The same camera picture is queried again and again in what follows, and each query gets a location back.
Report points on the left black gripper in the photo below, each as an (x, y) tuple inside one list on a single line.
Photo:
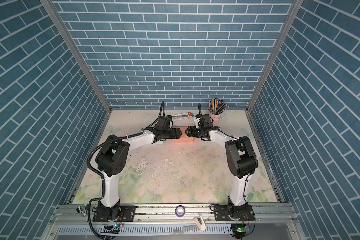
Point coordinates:
[(178, 135)]

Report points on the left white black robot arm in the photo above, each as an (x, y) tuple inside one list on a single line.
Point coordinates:
[(112, 157)]

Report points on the pink pen cup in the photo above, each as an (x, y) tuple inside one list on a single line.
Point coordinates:
[(216, 119)]

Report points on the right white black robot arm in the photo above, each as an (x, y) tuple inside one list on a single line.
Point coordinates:
[(242, 162)]

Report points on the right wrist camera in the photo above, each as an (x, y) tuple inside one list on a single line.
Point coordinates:
[(197, 122)]

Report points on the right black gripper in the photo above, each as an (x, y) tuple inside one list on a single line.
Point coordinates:
[(191, 129)]

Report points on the purple tape roll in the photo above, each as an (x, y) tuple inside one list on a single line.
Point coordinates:
[(180, 211)]

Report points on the pink paper box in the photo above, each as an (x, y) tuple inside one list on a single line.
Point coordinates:
[(183, 139)]

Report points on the colored pencils bundle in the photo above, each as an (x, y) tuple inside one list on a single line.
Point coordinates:
[(217, 106)]

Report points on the white pencil box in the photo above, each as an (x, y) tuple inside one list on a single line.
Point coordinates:
[(182, 116)]

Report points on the metal base rail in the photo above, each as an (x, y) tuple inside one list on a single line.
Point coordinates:
[(274, 221)]

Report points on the white pink small tool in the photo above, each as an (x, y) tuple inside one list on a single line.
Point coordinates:
[(200, 223)]

